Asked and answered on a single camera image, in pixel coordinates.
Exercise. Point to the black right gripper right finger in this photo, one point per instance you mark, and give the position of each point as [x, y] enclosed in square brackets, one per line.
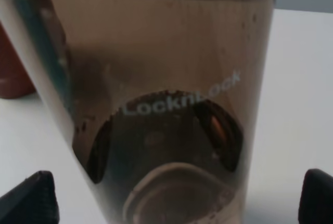
[316, 198]

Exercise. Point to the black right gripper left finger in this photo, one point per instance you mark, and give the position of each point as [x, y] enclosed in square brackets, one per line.
[32, 201]

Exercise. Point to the smoky translucent water bottle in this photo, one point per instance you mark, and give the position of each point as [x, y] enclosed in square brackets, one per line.
[157, 99]

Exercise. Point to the red plastic cup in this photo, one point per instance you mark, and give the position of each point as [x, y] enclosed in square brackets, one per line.
[15, 82]

